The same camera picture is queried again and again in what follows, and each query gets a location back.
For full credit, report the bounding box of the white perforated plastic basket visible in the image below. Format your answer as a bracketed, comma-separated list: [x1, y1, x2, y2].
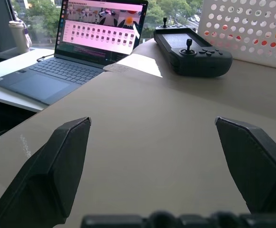
[197, 0, 276, 72]

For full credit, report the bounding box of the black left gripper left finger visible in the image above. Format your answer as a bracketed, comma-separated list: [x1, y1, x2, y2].
[0, 116, 92, 228]

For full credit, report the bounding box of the black handheld joystick controller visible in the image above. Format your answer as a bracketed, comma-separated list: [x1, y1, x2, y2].
[153, 17, 234, 78]

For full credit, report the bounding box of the white side desk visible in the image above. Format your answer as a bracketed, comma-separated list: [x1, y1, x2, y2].
[0, 48, 104, 114]

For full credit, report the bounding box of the black laptop power cable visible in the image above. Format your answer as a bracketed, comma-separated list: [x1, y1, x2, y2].
[37, 54, 56, 63]

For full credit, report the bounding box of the dark grey open laptop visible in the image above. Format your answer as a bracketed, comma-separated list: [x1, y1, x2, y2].
[0, 0, 149, 106]

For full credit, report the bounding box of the white bottle with purple strap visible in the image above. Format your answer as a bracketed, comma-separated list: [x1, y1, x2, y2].
[8, 20, 31, 54]

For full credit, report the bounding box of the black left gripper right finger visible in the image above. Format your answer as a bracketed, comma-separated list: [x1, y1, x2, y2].
[214, 116, 276, 214]

